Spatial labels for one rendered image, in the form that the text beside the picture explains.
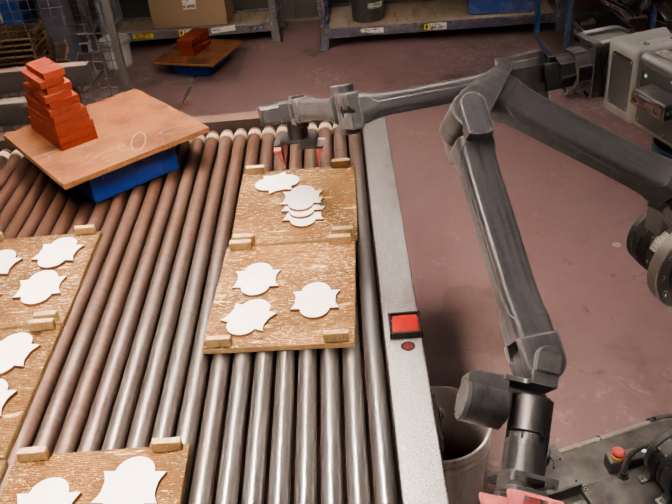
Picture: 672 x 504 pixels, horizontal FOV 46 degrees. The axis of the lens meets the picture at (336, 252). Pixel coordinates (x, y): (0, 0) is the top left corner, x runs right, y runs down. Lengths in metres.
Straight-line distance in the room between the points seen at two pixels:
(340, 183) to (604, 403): 1.28
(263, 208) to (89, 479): 0.99
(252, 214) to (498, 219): 1.22
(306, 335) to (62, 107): 1.18
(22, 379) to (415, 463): 0.90
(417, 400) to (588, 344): 1.64
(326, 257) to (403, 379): 0.48
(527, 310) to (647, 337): 2.20
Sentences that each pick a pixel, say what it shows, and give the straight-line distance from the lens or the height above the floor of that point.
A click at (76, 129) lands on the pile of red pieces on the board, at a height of 1.09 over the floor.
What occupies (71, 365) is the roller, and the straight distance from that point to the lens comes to 1.92.
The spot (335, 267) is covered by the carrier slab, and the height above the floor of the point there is 0.94.
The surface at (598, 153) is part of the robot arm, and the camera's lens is 1.26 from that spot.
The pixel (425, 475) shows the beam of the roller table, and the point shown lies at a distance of 1.53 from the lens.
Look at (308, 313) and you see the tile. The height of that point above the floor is 0.94.
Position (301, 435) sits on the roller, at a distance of 1.61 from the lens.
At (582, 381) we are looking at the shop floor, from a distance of 3.06.
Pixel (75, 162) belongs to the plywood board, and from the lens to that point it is 2.53.
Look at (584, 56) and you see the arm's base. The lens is 1.71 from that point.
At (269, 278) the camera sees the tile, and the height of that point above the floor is 0.94.
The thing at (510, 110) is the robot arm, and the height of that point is 1.58.
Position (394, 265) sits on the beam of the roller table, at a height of 0.92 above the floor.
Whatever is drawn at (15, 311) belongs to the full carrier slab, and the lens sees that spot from 2.13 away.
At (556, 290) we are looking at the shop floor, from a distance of 3.47.
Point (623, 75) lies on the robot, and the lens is 1.67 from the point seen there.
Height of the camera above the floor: 2.10
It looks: 34 degrees down
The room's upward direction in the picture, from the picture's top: 6 degrees counter-clockwise
